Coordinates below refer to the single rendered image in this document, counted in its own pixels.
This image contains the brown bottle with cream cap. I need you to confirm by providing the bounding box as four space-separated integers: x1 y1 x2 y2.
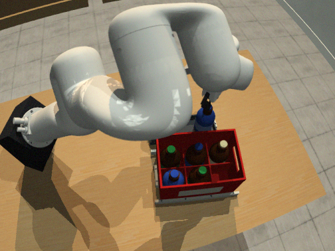
208 140 229 164

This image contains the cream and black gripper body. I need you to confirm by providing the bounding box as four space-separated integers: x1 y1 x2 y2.
202 89 222 103

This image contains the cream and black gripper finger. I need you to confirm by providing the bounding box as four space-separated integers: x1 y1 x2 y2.
200 92 211 111

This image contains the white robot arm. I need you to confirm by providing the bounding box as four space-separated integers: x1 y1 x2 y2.
13 3 254 147

